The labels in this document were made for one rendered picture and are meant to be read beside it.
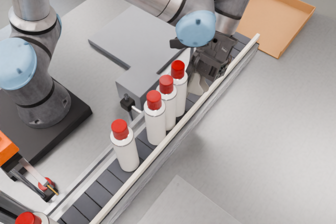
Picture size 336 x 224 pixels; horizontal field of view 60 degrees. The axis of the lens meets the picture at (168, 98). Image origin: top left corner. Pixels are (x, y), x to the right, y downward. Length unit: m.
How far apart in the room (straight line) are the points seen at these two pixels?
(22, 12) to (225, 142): 0.64
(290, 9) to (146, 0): 0.88
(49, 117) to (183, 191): 0.42
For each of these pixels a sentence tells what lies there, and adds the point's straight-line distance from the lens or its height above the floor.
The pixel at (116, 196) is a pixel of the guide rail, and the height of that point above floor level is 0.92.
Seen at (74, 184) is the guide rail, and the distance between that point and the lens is 0.71.
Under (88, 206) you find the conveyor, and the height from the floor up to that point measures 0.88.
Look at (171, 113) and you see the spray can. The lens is 0.74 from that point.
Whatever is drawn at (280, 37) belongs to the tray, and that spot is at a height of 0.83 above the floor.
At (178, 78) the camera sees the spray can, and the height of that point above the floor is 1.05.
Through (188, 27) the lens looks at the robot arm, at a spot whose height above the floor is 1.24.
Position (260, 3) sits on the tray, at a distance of 1.32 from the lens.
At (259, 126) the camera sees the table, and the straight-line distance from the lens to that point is 0.93.
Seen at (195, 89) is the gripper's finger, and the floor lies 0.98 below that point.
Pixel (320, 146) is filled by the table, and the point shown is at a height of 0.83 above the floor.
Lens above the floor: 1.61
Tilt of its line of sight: 56 degrees down
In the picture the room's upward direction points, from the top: straight up
